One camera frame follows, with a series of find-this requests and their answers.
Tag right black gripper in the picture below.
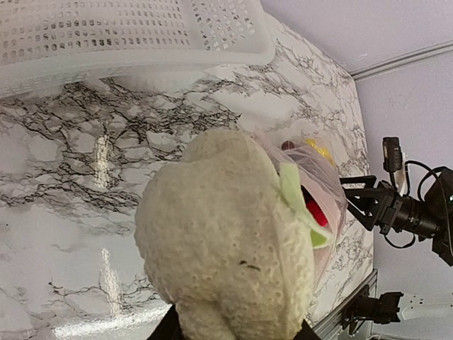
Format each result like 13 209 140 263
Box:
340 166 452 266

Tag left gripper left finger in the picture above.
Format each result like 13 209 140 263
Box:
147 305 184 340

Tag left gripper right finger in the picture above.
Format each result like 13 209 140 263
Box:
293 320 321 340

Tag clear zip top bag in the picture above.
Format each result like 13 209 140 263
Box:
231 133 347 295

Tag white fake cauliflower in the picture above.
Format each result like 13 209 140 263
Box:
134 130 333 339

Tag red fake pepper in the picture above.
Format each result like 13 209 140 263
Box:
302 187 328 227

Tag purple fake grapes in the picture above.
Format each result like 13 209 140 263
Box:
281 140 296 150

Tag white perforated plastic basket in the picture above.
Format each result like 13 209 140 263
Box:
1 1 275 98

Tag front aluminium rail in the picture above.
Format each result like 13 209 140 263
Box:
311 269 378 340

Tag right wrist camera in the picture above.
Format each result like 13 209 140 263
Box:
382 136 409 192

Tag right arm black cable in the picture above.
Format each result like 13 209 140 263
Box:
382 159 450 249

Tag right aluminium frame post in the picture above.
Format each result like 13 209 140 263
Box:
349 40 452 81

